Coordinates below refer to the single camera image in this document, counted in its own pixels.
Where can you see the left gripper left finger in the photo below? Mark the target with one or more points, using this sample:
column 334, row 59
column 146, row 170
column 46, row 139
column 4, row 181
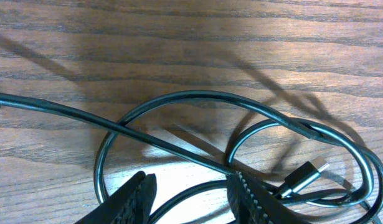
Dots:
column 130, row 204

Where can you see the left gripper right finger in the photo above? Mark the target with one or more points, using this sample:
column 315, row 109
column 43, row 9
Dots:
column 251, row 203

